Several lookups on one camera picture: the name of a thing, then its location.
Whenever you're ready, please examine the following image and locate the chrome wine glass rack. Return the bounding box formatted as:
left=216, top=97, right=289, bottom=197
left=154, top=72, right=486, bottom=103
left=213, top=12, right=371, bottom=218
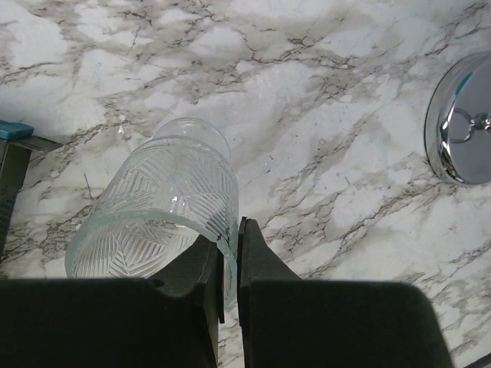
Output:
left=424, top=51, right=490, bottom=186

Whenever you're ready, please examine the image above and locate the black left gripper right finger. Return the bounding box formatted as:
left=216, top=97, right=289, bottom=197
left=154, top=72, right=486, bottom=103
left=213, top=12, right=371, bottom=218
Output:
left=238, top=218, right=453, bottom=367

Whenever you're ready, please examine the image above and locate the clear wine glass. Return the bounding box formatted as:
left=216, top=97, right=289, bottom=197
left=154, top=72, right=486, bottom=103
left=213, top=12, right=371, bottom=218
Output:
left=64, top=117, right=239, bottom=304

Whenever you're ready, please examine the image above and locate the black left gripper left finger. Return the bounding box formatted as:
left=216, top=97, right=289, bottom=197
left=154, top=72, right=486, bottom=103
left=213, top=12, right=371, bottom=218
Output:
left=1, top=237, right=223, bottom=367

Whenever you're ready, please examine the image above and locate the dark grey flat box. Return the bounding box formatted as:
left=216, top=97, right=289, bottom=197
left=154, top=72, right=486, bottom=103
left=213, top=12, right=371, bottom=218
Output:
left=0, top=120, right=63, bottom=254

